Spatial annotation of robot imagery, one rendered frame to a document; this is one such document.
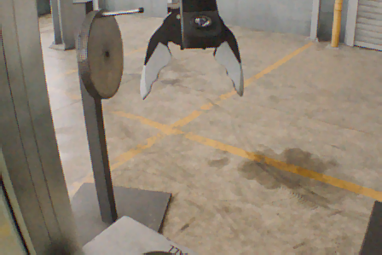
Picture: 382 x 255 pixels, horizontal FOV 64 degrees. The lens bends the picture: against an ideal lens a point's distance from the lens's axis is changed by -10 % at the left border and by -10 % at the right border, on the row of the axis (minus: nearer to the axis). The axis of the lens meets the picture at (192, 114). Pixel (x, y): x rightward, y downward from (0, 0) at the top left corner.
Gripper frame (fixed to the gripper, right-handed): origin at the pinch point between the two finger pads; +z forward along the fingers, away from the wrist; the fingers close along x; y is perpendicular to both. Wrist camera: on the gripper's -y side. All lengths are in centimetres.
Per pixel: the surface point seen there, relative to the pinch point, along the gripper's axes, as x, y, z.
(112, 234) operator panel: 8.9, -25.8, 1.3
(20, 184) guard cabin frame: 14.1, -29.1, -6.4
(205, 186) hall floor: -15, 100, 91
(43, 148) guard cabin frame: 12.5, -27.1, -8.0
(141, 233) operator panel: 6.4, -25.8, 1.3
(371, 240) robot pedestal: -25.5, -16.6, 16.3
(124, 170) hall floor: 30, 118, 91
